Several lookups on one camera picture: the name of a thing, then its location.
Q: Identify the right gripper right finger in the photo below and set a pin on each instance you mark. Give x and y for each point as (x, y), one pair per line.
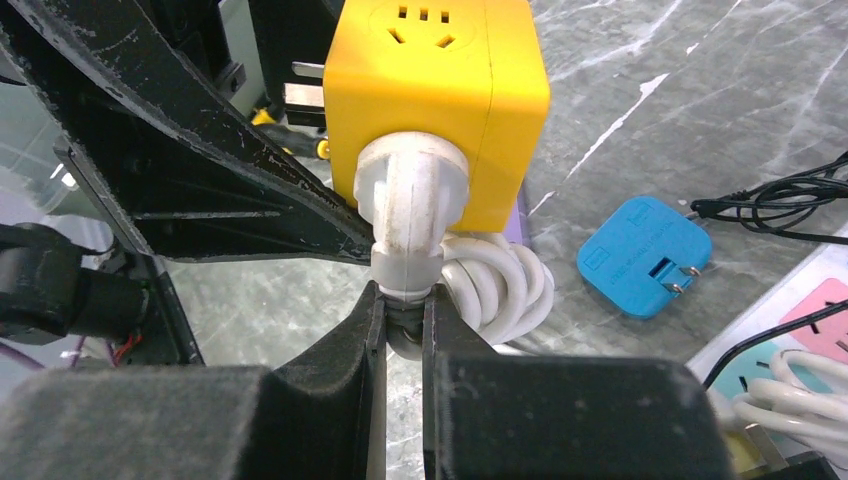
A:
(488, 415)

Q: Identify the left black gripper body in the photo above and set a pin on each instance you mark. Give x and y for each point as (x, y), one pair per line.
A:
(242, 51)

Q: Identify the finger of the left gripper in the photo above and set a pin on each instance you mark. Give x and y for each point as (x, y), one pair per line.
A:
(191, 184)
(111, 36)

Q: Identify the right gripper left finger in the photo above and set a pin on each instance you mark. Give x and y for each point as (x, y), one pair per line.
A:
(322, 415)

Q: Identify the yellow cube socket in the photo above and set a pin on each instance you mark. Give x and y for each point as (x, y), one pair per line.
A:
(470, 72)

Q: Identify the blue cube socket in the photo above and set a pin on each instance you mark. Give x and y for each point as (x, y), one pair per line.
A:
(643, 256)

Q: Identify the white long power strip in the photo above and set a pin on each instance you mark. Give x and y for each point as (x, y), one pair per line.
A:
(817, 281)

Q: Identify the black cube adapter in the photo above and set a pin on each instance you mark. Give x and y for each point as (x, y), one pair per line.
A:
(775, 208)

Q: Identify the black yellow screwdriver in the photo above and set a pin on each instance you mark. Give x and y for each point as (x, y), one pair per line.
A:
(298, 141)

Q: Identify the clear plastic storage bin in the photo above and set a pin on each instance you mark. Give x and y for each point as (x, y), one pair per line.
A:
(31, 171)

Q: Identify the purple flat box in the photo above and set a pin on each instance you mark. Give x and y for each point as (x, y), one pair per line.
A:
(516, 229)

